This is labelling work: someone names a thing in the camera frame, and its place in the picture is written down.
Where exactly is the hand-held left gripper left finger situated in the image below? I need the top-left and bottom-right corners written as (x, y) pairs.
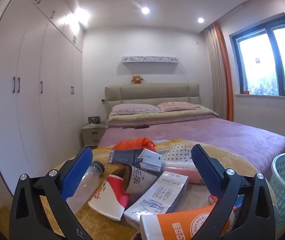
top-left (9, 145), bottom-right (94, 240)

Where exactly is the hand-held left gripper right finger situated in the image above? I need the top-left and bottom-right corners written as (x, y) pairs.
top-left (191, 144), bottom-right (279, 240)

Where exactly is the clear plastic bottle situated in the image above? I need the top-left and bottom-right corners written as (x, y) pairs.
top-left (66, 160), bottom-right (105, 215)

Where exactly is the pink tissue packet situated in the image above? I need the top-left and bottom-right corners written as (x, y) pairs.
top-left (164, 161), bottom-right (204, 184)

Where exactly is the red and white paper cup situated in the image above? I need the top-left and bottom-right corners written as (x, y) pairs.
top-left (89, 175), bottom-right (130, 222)

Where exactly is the dark blue carton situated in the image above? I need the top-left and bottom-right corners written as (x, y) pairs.
top-left (107, 149), bottom-right (145, 167)

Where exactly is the long white tissue pack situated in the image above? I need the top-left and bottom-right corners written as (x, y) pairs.
top-left (123, 171), bottom-right (189, 224)

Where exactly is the orange white soymilk carton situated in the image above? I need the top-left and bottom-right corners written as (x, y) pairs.
top-left (139, 202), bottom-right (235, 240)

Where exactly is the white and grey box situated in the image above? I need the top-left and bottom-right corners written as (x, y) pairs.
top-left (136, 149), bottom-right (163, 173)

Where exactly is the brown paper cup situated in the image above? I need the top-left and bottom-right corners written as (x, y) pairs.
top-left (116, 165), bottom-right (159, 194)

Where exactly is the yellow fleece blanket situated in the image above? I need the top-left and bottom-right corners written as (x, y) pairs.
top-left (0, 140), bottom-right (273, 240)

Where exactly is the polka dot cloth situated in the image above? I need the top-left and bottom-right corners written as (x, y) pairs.
top-left (161, 142), bottom-right (193, 163)

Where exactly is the bed with pink cover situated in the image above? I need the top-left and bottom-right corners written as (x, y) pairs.
top-left (99, 117), bottom-right (285, 180)

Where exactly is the beige nightstand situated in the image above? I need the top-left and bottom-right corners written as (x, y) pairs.
top-left (82, 124), bottom-right (107, 148)

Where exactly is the folded beige quilt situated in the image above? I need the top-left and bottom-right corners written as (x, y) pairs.
top-left (107, 106), bottom-right (219, 127)

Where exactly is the pink pillow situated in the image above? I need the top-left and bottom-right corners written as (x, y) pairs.
top-left (157, 101), bottom-right (201, 112)

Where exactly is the purple pillow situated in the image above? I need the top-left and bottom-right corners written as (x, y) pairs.
top-left (111, 104), bottom-right (161, 114)

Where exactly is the beige padded bed headboard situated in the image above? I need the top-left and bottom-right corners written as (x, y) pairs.
top-left (104, 83), bottom-right (201, 110)

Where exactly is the white wardrobe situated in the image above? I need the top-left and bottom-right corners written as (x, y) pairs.
top-left (0, 0), bottom-right (84, 205)

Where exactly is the dark framed window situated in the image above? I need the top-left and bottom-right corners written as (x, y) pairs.
top-left (229, 13), bottom-right (285, 97)

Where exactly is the white wall shelf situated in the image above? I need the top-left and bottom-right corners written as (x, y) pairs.
top-left (122, 56), bottom-right (180, 65)

